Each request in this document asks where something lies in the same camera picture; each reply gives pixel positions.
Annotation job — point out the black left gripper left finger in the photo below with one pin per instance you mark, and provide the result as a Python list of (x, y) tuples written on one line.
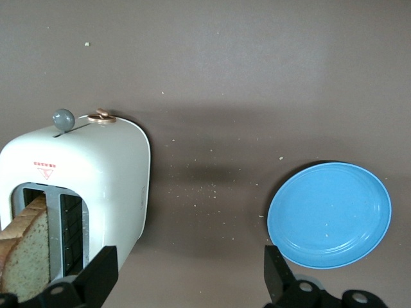
[(86, 288)]

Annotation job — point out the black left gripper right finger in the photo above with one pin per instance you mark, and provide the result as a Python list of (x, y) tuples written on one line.
[(289, 295)]

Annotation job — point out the brown bread slice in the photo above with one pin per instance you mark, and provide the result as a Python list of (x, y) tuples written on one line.
[(29, 256)]

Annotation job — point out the blue plate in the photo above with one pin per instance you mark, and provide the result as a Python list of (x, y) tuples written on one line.
[(330, 215)]

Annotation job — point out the cream white toaster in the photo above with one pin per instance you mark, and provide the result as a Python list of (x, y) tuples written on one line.
[(106, 167)]

